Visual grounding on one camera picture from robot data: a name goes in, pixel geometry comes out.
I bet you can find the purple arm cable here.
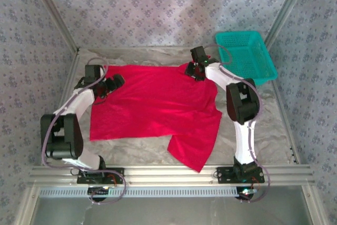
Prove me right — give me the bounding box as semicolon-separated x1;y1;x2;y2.
41;57;127;206
204;44;271;204

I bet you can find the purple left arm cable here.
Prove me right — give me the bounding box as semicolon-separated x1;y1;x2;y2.
41;57;127;206

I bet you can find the grey metal shelf panel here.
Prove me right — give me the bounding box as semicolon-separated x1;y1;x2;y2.
31;197;314;225

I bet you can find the long aluminium mounting rail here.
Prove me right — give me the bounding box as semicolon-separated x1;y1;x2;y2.
27;164;316;186

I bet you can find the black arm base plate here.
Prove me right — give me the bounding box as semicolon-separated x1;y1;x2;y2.
76;167;125;184
216;167;265;184

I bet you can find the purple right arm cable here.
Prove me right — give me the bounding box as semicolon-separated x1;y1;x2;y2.
204;44;271;204

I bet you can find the grey slotted cable duct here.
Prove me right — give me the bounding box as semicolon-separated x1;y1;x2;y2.
38;185;239;199

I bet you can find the black controller board with LED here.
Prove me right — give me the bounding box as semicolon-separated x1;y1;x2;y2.
236;187;260;202
87;185;111;202

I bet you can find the aluminium table edge rail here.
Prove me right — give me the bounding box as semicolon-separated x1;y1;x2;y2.
270;80;301;164
41;50;81;167

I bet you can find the aluminium frame post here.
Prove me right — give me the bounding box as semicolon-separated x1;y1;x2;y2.
263;0;315;48
14;185;40;225
26;0;81;53
301;185;327;225

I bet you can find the red t-shirt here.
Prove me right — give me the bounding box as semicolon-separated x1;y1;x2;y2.
88;64;224;174

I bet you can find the teal plastic mesh basket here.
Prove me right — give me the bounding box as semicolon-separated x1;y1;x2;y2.
215;30;279;88

